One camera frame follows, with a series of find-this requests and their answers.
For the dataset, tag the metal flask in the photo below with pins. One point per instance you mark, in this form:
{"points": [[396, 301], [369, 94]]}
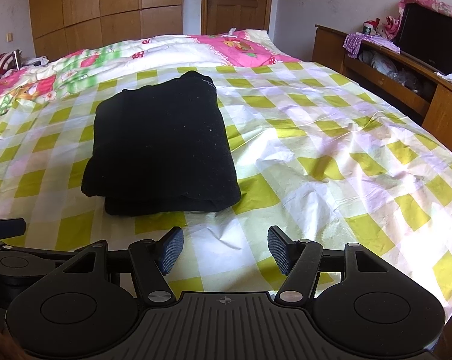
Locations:
{"points": [[17, 59]]}

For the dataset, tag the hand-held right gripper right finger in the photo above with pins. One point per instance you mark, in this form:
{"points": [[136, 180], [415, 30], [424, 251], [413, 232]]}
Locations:
{"points": [[280, 249]]}

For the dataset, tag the pale bundled clothes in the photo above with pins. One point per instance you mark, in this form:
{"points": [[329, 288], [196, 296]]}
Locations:
{"points": [[378, 63]]}

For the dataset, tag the wooden wardrobe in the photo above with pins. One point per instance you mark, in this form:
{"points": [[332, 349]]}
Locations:
{"points": [[106, 3]]}

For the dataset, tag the red white striped cloth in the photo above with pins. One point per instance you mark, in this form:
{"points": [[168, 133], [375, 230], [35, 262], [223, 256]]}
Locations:
{"points": [[2, 65]]}

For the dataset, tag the black garment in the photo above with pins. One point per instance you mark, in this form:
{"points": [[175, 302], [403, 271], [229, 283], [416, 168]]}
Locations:
{"points": [[158, 146]]}

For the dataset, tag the pink plush toy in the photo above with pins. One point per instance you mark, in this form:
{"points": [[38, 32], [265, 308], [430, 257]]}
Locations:
{"points": [[387, 26]]}

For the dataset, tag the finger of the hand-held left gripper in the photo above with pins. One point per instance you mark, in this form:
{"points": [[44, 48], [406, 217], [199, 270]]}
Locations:
{"points": [[4, 227]]}

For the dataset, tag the checked cartoon printed quilt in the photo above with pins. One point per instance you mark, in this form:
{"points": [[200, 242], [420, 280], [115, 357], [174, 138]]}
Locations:
{"points": [[323, 150]]}

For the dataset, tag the black television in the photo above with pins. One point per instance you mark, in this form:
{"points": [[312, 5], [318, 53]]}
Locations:
{"points": [[428, 37]]}

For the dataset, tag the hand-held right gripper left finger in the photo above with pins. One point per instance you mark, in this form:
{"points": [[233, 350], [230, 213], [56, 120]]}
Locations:
{"points": [[169, 249]]}

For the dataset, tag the wooden door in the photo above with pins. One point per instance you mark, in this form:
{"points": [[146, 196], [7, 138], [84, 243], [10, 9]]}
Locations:
{"points": [[237, 0]]}

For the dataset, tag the wooden television cabinet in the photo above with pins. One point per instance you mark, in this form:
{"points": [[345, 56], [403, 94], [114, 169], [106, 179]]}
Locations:
{"points": [[447, 112]]}

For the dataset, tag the pink floral cloth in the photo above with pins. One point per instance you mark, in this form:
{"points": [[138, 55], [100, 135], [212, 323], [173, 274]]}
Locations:
{"points": [[432, 5]]}

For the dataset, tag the purple patterned cloth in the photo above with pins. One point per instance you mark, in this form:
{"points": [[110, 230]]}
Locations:
{"points": [[355, 44]]}

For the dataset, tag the red white plush toy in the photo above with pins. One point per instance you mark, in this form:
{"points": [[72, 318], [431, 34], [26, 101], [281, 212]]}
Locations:
{"points": [[370, 27]]}

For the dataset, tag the white crumpled bag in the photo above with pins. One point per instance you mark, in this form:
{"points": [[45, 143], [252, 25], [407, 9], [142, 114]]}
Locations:
{"points": [[36, 61]]}

